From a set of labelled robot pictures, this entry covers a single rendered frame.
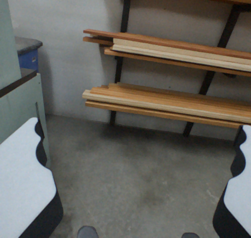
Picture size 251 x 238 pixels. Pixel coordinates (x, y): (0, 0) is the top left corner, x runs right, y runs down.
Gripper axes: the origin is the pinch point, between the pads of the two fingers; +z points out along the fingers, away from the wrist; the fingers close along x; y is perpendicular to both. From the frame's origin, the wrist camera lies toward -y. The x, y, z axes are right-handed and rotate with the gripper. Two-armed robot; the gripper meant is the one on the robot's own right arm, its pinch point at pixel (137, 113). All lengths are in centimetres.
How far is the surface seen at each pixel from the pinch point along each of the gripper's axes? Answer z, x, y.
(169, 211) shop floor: 68, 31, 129
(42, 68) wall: 177, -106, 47
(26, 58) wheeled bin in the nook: 138, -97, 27
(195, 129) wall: 179, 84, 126
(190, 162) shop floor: 127, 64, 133
